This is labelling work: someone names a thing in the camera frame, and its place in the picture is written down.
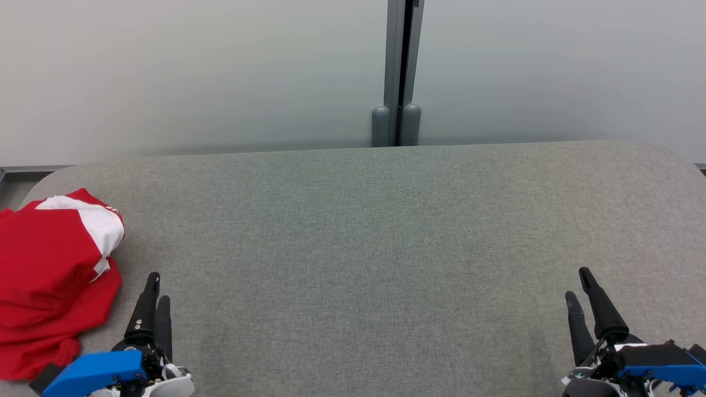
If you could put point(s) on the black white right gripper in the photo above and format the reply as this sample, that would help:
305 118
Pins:
598 380

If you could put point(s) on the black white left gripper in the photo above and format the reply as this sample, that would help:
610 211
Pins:
165 380

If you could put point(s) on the red basketball jersey number 23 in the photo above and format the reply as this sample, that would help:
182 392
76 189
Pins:
49 347

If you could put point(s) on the red shorts with white band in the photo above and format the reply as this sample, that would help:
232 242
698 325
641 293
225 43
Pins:
44 259

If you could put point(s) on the grey metal partition post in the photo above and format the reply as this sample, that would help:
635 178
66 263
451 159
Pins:
395 66

